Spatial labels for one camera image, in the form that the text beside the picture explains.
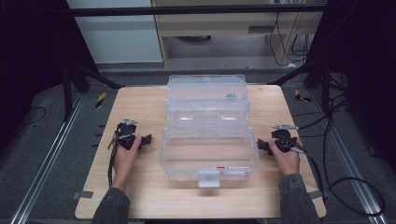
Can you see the black metal stand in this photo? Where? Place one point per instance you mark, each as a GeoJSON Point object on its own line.
{"type": "Point", "coordinates": [67, 93]}
{"type": "Point", "coordinates": [325, 90]}

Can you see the black horizontal bar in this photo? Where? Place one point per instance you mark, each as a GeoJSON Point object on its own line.
{"type": "Point", "coordinates": [193, 10]}

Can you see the grey tape piece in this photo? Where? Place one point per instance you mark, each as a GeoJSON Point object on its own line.
{"type": "Point", "coordinates": [82, 194]}
{"type": "Point", "coordinates": [316, 194]}

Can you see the yellow black floor tape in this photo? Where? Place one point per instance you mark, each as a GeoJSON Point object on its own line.
{"type": "Point", "coordinates": [100, 100]}
{"type": "Point", "coordinates": [300, 96]}

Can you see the person's right hand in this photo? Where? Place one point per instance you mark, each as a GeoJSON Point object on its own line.
{"type": "Point", "coordinates": [287, 162]}

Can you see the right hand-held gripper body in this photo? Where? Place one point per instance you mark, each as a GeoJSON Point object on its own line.
{"type": "Point", "coordinates": [282, 139]}

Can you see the clear plastic storage box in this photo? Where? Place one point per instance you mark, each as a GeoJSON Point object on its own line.
{"type": "Point", "coordinates": [208, 130]}

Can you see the white cabinet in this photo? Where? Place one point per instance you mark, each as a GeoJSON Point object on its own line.
{"type": "Point", "coordinates": [118, 37]}

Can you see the aluminium floor rail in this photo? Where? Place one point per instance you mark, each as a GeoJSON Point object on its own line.
{"type": "Point", "coordinates": [46, 161]}
{"type": "Point", "coordinates": [351, 174]}

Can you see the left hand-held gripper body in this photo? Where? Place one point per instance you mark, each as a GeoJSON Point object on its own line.
{"type": "Point", "coordinates": [125, 134]}

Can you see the dark curtain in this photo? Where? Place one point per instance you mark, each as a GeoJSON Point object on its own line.
{"type": "Point", "coordinates": [31, 62]}
{"type": "Point", "coordinates": [364, 77]}

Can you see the person's left hand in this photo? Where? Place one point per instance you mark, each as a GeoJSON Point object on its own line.
{"type": "Point", "coordinates": [124, 161]}

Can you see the light wooden desk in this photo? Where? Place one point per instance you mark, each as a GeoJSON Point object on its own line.
{"type": "Point", "coordinates": [218, 25]}

